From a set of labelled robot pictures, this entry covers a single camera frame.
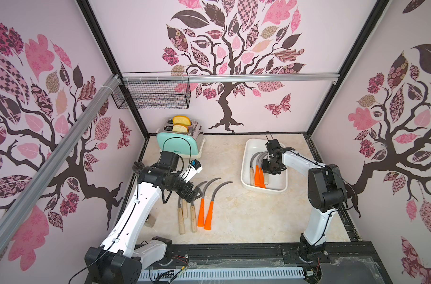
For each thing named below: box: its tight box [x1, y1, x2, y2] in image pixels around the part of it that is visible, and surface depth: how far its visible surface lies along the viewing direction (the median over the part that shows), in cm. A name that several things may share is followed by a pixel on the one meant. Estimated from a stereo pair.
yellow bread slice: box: [172, 115, 192, 127], surface depth 102 cm
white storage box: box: [240, 138, 288, 194], surface depth 97 cm
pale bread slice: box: [171, 123, 189, 134], surface depth 100 cm
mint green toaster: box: [156, 118, 206, 159], surface depth 103 cm
